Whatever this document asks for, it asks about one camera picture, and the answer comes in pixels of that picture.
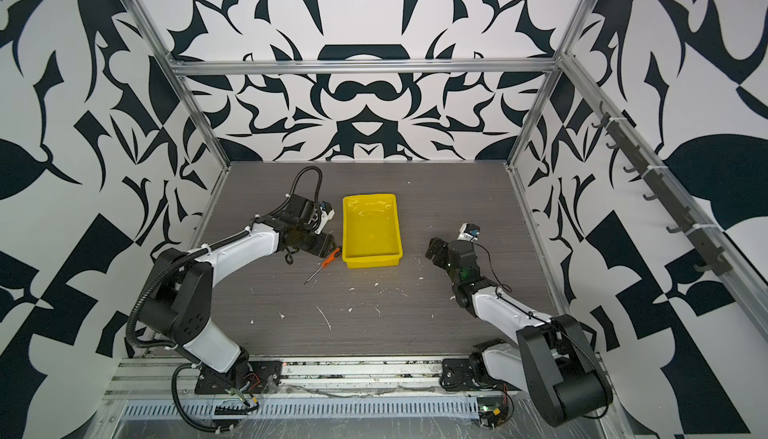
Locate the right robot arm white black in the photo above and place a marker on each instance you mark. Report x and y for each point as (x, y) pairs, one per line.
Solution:
(547, 357)

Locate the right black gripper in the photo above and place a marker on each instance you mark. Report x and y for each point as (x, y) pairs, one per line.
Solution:
(435, 248)

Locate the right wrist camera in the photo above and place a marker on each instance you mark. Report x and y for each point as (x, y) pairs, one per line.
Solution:
(469, 232)

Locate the white slotted cable duct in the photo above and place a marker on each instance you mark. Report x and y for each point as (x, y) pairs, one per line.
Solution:
(459, 407)

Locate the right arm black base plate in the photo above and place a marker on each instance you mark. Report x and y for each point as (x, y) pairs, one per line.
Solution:
(465, 375)

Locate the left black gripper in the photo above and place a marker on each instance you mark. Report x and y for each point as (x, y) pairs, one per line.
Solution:
(325, 247)

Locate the small green circuit board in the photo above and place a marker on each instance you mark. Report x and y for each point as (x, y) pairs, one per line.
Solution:
(492, 416)

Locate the yellow plastic bin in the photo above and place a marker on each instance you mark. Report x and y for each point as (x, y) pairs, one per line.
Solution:
(371, 231)

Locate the orange handled screwdriver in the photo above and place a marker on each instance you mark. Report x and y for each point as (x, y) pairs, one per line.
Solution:
(325, 264)

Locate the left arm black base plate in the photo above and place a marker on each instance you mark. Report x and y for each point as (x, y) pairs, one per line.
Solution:
(254, 377)

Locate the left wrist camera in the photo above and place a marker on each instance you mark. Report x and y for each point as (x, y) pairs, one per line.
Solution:
(326, 211)

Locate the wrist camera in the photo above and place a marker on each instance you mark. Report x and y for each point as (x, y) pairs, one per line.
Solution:
(326, 211)
(469, 232)

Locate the aluminium front rail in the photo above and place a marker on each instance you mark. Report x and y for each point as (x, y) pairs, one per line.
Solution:
(347, 376)

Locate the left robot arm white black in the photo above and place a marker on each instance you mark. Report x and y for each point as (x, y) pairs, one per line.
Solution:
(173, 310)

